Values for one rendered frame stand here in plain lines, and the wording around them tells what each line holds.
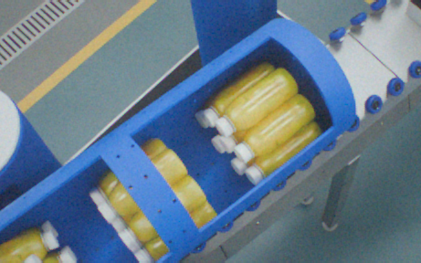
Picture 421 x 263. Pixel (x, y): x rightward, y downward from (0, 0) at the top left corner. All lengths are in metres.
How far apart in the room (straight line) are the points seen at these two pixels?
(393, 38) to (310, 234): 0.97
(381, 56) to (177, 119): 0.55
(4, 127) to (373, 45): 0.93
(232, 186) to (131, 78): 1.42
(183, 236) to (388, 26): 0.82
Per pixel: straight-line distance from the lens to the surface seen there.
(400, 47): 1.58
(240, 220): 1.33
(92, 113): 2.61
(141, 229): 1.14
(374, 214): 2.35
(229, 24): 1.87
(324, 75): 1.16
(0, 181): 1.42
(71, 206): 1.31
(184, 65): 2.47
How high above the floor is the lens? 2.18
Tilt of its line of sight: 62 degrees down
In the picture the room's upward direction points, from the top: 11 degrees counter-clockwise
